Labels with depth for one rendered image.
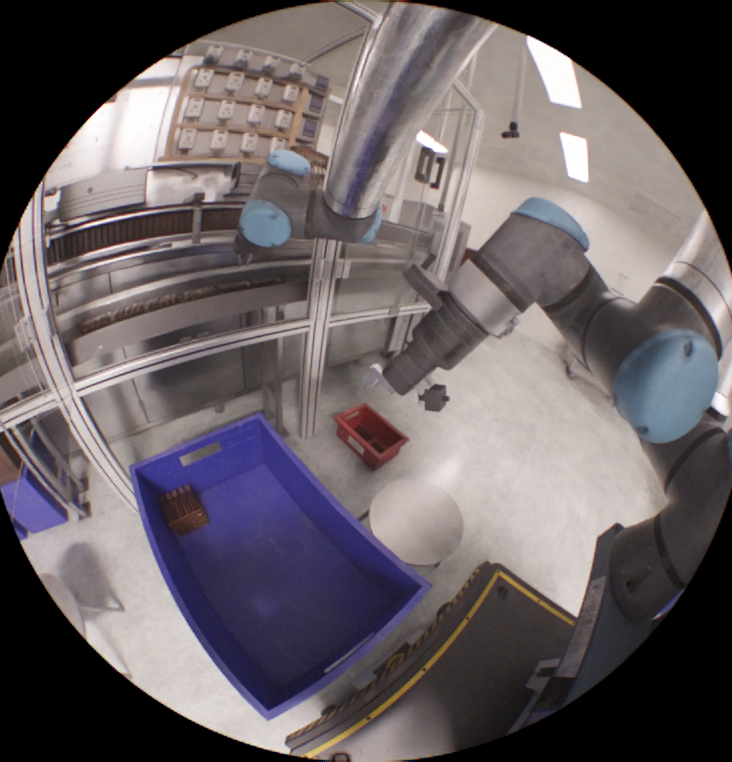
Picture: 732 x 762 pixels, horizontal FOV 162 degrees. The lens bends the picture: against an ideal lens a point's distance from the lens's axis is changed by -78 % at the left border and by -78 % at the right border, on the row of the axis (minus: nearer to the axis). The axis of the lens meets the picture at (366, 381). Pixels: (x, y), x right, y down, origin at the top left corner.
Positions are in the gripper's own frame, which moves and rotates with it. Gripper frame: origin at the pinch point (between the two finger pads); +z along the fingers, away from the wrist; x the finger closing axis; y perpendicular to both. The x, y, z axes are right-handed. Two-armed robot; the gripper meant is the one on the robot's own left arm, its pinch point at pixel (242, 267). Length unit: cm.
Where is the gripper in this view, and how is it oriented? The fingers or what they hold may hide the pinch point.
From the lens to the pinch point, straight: 79.6
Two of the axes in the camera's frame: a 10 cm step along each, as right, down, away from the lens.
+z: -6.1, 2.1, 7.7
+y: -3.8, -9.2, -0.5
